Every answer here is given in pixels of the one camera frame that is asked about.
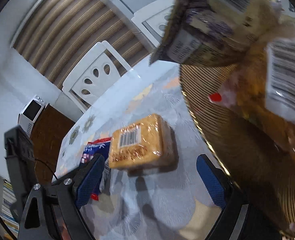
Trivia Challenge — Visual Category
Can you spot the white chair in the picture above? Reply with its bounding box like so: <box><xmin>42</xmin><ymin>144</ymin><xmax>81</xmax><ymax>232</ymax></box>
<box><xmin>131</xmin><ymin>0</ymin><xmax>175</xmax><ymax>47</ymax></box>
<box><xmin>62</xmin><ymin>41</ymin><xmax>132</xmax><ymax>113</ymax></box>

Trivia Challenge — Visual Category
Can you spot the white chair right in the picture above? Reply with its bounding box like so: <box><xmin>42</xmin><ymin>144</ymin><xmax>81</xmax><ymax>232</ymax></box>
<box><xmin>131</xmin><ymin>0</ymin><xmax>175</xmax><ymax>47</ymax></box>

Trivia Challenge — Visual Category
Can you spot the brown ribbed glass bowl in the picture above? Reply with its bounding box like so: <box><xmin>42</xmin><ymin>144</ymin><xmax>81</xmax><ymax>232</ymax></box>
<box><xmin>179</xmin><ymin>64</ymin><xmax>295</xmax><ymax>238</ymax></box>

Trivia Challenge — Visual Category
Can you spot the orange bread block pack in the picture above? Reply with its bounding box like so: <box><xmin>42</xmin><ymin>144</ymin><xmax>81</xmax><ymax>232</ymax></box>
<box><xmin>108</xmin><ymin>113</ymin><xmax>177</xmax><ymax>171</ymax></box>

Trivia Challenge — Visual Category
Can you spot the clear cracker pack with barcode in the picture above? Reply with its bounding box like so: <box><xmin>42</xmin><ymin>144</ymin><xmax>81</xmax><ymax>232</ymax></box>
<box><xmin>265</xmin><ymin>39</ymin><xmax>295</xmax><ymax>124</ymax></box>

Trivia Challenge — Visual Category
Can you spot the blue red snack bag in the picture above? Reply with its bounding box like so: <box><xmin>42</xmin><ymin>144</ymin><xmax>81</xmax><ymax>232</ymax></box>
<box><xmin>79</xmin><ymin>137</ymin><xmax>112</xmax><ymax>201</ymax></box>

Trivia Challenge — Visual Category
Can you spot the brown wooden cabinet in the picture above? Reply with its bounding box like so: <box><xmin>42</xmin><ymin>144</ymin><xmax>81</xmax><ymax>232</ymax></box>
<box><xmin>30</xmin><ymin>105</ymin><xmax>75</xmax><ymax>185</ymax></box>

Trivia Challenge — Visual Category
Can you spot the dark blue patterned snack bag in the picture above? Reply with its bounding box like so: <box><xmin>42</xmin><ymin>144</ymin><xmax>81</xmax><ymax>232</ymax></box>
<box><xmin>150</xmin><ymin>0</ymin><xmax>282</xmax><ymax>67</ymax></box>

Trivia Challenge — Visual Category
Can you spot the white chair left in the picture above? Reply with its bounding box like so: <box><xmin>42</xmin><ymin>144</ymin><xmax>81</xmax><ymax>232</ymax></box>
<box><xmin>62</xmin><ymin>41</ymin><xmax>132</xmax><ymax>113</ymax></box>

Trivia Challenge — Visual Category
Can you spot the bookshelf with books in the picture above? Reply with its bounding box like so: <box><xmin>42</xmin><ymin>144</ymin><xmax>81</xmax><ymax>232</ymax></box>
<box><xmin>0</xmin><ymin>176</ymin><xmax>19</xmax><ymax>237</ymax></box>

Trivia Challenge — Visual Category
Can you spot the striped window blind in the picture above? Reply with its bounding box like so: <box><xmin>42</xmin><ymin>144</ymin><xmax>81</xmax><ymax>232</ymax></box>
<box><xmin>13</xmin><ymin>0</ymin><xmax>151</xmax><ymax>89</ymax></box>

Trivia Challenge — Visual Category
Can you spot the fan pattern tablecloth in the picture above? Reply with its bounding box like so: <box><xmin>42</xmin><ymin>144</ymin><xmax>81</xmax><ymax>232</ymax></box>
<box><xmin>55</xmin><ymin>61</ymin><xmax>221</xmax><ymax>239</ymax></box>

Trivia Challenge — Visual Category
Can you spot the white microwave oven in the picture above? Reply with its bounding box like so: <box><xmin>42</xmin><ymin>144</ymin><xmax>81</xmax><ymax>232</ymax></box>
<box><xmin>17</xmin><ymin>95</ymin><xmax>48</xmax><ymax>137</ymax></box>

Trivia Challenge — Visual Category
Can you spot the red striped fried snack bag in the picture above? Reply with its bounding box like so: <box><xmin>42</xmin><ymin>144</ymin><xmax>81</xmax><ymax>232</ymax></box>
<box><xmin>209</xmin><ymin>38</ymin><xmax>295</xmax><ymax>161</ymax></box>

